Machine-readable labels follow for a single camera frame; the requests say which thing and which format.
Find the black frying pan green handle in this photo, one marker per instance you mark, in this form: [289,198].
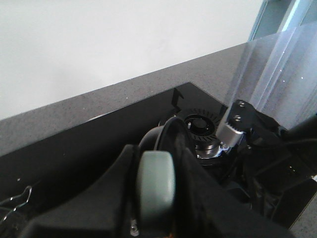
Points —
[161,151]

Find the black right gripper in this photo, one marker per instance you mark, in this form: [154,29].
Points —
[268,159]

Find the right black gas burner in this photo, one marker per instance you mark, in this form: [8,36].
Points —
[202,114]

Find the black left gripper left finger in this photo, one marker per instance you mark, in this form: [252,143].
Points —
[101,211]

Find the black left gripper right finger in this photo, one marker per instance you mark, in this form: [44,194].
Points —
[203,209]

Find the black glass gas cooktop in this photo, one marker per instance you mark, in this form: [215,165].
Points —
[66,163]

